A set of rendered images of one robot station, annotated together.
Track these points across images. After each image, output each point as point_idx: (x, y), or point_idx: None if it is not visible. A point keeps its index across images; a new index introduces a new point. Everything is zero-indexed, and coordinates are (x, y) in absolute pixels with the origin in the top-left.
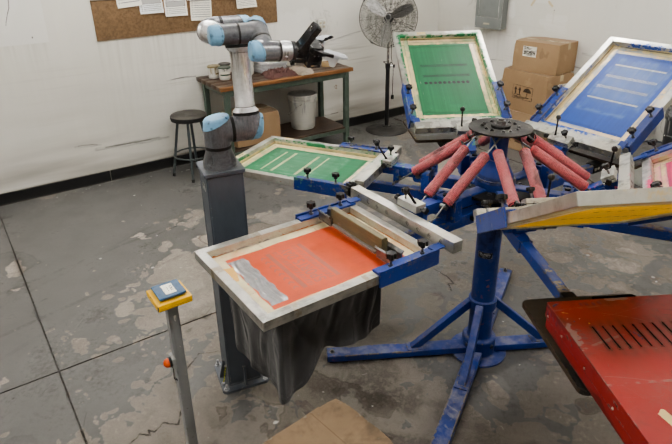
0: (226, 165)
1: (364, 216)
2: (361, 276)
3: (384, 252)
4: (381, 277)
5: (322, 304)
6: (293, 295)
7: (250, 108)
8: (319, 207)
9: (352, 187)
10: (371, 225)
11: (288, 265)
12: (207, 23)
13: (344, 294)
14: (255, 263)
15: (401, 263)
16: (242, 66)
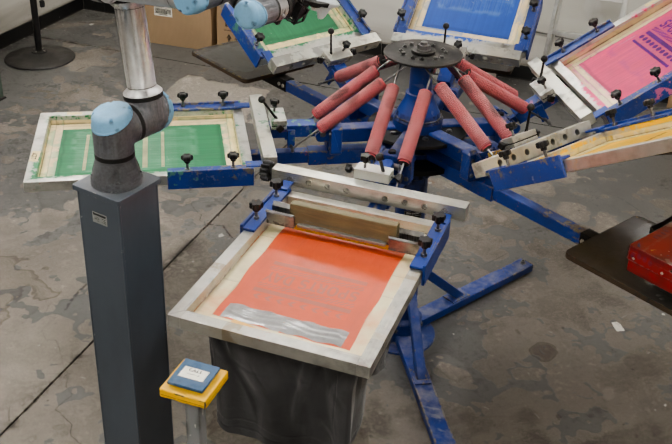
0: (138, 179)
1: (318, 203)
2: (405, 277)
3: (407, 241)
4: (425, 272)
5: (396, 324)
6: (349, 326)
7: (156, 87)
8: None
9: (274, 168)
10: None
11: (297, 293)
12: None
13: (406, 304)
14: (254, 304)
15: (433, 248)
16: (142, 28)
